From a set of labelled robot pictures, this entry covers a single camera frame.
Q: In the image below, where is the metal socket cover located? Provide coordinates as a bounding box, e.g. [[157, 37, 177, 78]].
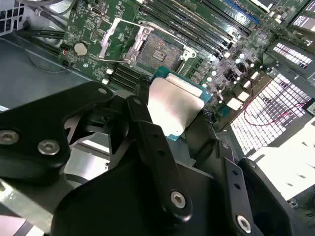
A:
[[97, 17, 153, 67]]

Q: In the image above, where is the silver CPU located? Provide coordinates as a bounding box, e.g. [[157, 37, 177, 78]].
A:
[[147, 65, 214, 142]]

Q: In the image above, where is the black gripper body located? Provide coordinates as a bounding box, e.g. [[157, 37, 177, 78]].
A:
[[51, 149, 230, 236]]

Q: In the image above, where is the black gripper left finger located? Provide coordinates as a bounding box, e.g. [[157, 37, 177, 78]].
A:
[[0, 77, 194, 222]]

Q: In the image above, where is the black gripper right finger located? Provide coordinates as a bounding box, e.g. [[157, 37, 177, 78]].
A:
[[184, 110, 299, 236]]

